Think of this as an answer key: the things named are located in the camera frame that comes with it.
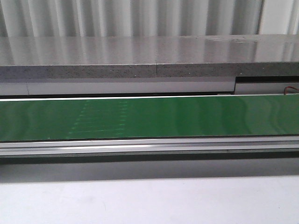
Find white conveyor rear panel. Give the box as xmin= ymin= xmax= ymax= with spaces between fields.
xmin=0 ymin=76 xmax=299 ymax=96

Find white corrugated curtain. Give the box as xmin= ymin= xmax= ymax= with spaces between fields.
xmin=0 ymin=0 xmax=299 ymax=37

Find grey stone counter slab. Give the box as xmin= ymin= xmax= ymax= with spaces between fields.
xmin=0 ymin=35 xmax=299 ymax=80

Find aluminium conveyor front rail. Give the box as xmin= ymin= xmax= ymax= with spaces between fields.
xmin=0 ymin=136 xmax=299 ymax=156

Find green conveyor belt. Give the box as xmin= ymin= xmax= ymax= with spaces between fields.
xmin=0 ymin=94 xmax=299 ymax=142

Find red wire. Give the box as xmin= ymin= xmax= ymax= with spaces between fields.
xmin=283 ymin=86 xmax=299 ymax=95

